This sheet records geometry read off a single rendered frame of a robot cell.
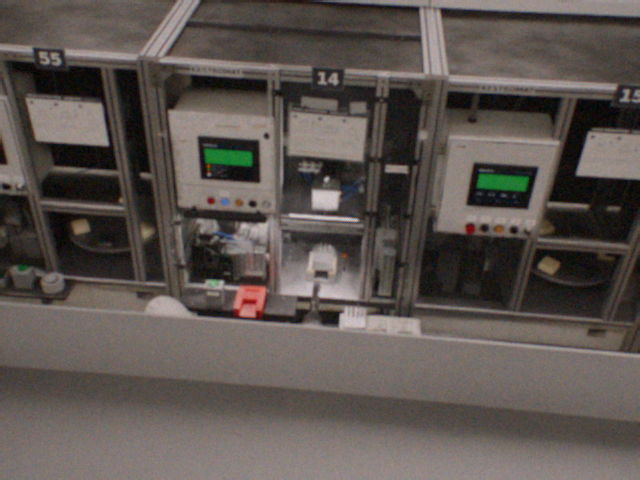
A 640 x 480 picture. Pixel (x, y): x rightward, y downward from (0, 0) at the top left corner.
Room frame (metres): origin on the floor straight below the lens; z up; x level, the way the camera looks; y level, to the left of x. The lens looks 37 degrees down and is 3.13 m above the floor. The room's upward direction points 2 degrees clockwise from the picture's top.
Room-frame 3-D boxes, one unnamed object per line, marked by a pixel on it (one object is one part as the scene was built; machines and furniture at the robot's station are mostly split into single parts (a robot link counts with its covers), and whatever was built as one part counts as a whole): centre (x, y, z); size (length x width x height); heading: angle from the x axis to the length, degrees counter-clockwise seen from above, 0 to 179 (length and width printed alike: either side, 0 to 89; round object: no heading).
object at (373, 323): (2.34, -0.29, 0.84); 0.36 x 0.14 x 0.10; 86
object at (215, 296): (2.43, 0.46, 0.97); 0.08 x 0.08 x 0.12; 86
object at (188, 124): (2.63, 0.39, 1.60); 0.42 x 0.29 x 0.46; 86
